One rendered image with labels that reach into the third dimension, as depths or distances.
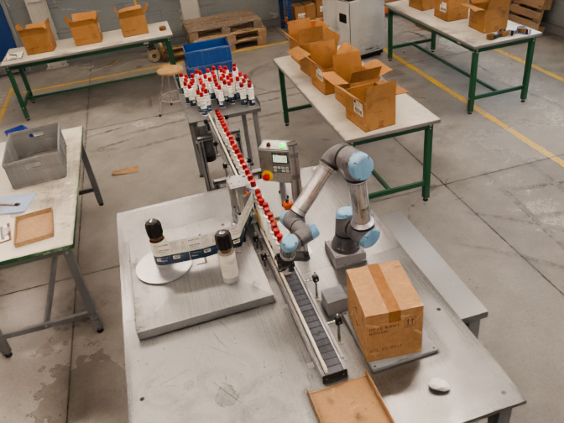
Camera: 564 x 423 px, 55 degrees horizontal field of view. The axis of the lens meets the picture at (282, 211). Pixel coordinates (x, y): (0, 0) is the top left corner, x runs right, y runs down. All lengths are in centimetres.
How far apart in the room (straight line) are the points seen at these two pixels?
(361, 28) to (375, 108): 390
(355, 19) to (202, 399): 640
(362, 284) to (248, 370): 62
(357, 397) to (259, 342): 52
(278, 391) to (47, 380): 199
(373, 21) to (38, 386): 632
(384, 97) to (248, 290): 212
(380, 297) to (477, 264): 204
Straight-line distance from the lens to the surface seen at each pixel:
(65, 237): 367
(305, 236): 244
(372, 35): 822
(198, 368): 251
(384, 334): 230
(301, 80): 542
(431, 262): 291
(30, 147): 494
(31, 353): 420
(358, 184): 247
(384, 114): 433
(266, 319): 263
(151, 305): 279
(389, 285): 233
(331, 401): 230
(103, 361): 390
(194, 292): 279
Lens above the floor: 268
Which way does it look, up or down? 34 degrees down
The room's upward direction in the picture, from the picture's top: 7 degrees counter-clockwise
